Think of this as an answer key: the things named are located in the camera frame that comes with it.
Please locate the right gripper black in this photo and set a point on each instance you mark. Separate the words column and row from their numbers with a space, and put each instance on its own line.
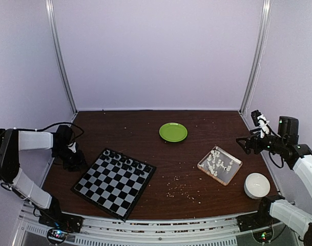
column 249, row 139

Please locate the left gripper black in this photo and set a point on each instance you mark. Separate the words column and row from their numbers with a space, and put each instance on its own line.
column 80, row 161

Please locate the black white chessboard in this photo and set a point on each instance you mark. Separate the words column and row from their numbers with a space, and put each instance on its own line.
column 114, row 183

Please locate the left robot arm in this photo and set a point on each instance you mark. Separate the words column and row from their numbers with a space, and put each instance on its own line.
column 13, row 178

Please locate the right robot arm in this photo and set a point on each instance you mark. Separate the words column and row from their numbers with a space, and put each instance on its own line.
column 292, row 171

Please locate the metal wooden tray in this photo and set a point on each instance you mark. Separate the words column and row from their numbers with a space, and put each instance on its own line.
column 215, row 162

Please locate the white bowl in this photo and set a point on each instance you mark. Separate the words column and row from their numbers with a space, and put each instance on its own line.
column 256, row 186

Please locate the green plate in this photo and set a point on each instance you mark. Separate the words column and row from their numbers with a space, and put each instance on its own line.
column 173, row 132

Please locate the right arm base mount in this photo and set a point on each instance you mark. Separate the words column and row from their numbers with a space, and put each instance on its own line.
column 261, row 233

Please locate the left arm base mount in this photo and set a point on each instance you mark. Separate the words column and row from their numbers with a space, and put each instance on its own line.
column 61, row 229

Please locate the front aluminium rail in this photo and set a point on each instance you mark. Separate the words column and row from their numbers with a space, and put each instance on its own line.
column 220, row 230

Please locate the right aluminium frame post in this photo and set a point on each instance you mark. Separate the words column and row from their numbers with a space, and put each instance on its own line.
column 259, row 50

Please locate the aluminium frame post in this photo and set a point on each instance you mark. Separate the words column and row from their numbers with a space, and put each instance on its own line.
column 259, row 50
column 59, row 55

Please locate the left aluminium frame post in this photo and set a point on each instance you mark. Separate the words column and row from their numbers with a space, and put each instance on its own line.
column 59, row 55

